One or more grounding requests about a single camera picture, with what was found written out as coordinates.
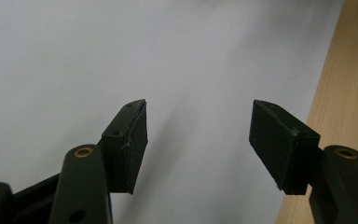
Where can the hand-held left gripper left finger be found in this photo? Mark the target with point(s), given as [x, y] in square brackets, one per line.
[127, 149]

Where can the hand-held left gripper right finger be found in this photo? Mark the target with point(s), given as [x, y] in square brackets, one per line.
[279, 146]

